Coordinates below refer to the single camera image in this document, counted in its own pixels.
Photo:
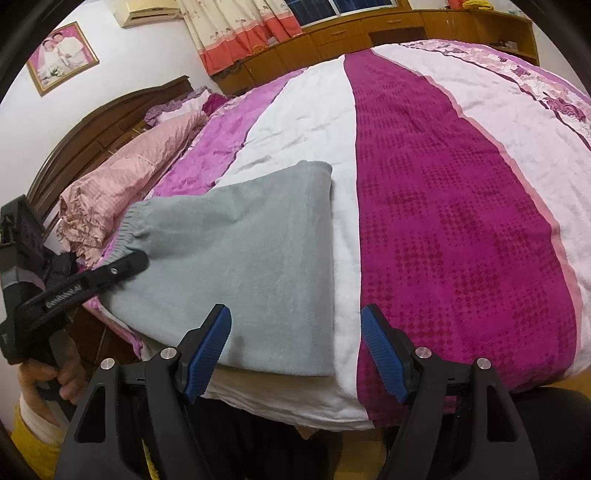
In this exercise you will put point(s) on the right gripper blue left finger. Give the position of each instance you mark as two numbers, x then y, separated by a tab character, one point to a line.
200	350

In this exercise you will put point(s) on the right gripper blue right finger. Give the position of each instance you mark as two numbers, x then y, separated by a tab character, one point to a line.
392	352

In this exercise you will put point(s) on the grey knit pants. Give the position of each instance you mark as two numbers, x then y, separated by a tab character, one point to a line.
262	248

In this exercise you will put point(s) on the yellow sleeve left forearm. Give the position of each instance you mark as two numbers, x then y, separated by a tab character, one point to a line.
37	440

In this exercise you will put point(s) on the person left hand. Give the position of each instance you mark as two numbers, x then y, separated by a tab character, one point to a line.
70	376

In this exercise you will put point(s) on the pink checked folded quilt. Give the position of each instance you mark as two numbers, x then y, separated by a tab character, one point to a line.
91	207

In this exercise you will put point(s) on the dark wooden headboard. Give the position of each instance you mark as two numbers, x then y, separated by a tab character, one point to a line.
95	138

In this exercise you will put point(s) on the purple white patchwork bedspread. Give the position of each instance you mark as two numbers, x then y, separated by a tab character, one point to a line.
460	206

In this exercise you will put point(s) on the framed wedding photo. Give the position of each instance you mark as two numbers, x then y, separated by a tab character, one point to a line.
63	54

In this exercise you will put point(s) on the purple pillow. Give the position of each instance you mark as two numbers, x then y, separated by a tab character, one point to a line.
203	100

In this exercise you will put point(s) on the floral cream red curtain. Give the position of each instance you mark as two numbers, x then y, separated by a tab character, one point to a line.
227	31

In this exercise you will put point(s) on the wooden low cabinet row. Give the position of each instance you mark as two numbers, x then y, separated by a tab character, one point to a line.
331	38

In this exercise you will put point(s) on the dark window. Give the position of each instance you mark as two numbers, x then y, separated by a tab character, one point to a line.
311	11

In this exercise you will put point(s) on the yellow object on cabinet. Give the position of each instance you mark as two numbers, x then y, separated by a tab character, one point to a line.
470	5

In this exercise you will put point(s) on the wall air conditioner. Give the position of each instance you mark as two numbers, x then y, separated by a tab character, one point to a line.
131	13

